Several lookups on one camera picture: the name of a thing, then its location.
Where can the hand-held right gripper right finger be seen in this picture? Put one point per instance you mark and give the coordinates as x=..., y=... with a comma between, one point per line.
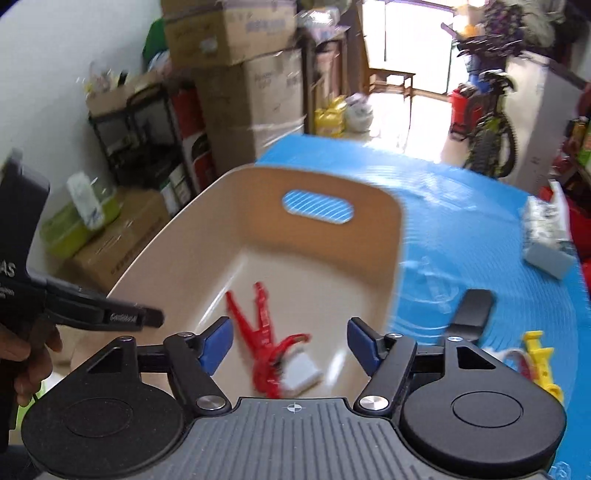
x=362, y=346

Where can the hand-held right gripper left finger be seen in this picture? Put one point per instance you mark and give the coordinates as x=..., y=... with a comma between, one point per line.
x=218, y=342

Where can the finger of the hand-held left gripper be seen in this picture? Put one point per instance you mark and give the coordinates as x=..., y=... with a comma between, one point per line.
x=115, y=316

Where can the red plastic clamp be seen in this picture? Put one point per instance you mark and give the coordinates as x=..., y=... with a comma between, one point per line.
x=251, y=332

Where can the beige plastic basket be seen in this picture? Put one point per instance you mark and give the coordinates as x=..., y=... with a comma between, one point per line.
x=258, y=258

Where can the black plastic device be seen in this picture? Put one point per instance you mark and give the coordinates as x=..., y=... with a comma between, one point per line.
x=473, y=309

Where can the yellow plastic clamp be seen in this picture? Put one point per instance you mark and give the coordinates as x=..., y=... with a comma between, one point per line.
x=541, y=364

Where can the person's left hand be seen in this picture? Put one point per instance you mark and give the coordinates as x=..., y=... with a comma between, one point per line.
x=32, y=357

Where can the green plastic container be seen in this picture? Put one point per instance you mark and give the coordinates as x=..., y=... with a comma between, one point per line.
x=64, y=230

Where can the small white block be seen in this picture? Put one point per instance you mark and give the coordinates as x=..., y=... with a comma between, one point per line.
x=302, y=369

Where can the white wipes packet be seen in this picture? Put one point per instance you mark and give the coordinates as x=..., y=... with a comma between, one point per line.
x=85, y=203

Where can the low cardboard box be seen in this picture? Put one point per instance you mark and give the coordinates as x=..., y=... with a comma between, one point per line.
x=115, y=244

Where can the blue silicone mat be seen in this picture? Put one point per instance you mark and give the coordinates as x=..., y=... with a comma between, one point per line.
x=438, y=258

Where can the black metal rack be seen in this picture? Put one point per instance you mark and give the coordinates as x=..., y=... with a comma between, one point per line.
x=152, y=157

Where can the open cardboard box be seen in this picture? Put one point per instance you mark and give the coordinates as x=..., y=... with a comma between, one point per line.
x=111, y=99

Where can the red white carton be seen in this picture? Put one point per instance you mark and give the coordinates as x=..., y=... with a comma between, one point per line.
x=196, y=152

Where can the floral tissue box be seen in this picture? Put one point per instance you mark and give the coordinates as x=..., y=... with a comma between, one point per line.
x=547, y=256

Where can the yellow plastic jugs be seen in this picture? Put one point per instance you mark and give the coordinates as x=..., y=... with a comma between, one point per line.
x=330, y=117

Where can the white plastic bag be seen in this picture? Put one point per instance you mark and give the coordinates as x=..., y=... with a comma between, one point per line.
x=360, y=115

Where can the large cardboard box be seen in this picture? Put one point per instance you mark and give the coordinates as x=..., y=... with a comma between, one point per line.
x=258, y=106

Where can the green black bicycle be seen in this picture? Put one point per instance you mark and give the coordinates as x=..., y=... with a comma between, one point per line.
x=489, y=138

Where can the red bucket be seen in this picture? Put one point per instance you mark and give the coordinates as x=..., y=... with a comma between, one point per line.
x=464, y=110

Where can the wooden chair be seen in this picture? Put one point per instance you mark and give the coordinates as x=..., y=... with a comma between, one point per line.
x=388, y=76

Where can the white chest freezer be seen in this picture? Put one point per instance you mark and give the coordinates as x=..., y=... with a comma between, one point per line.
x=540, y=115

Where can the pile of clothes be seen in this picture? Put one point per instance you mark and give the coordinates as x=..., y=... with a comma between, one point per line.
x=521, y=21

